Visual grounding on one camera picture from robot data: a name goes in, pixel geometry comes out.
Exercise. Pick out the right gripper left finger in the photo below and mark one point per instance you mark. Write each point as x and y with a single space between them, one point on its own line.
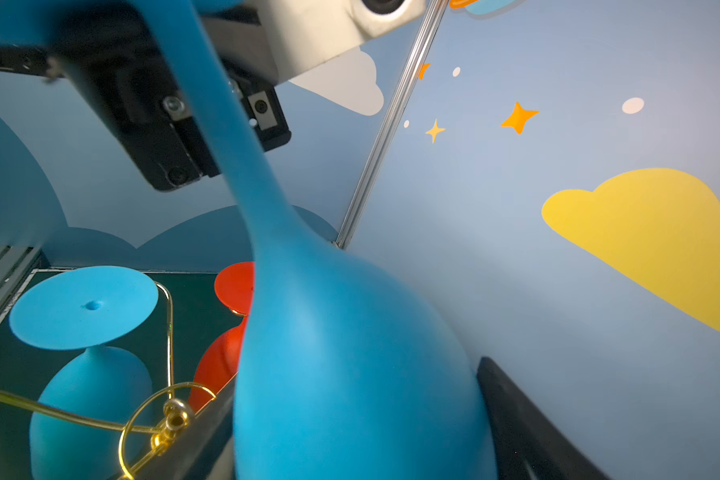
184 443

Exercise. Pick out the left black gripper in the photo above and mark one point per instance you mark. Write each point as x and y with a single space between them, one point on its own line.
132 90

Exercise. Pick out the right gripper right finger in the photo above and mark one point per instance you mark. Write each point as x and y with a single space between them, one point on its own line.
527 445

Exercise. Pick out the blue wine glass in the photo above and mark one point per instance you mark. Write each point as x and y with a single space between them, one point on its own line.
84 310
345 372

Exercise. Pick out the red wine glass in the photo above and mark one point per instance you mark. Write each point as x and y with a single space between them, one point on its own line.
234 288

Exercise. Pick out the gold wire glass rack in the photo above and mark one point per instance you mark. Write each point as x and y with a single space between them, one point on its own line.
147 419

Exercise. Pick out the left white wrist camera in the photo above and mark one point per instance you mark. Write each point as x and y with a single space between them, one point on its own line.
275 41

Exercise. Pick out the aluminium frame left post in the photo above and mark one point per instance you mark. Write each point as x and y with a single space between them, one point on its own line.
416 57

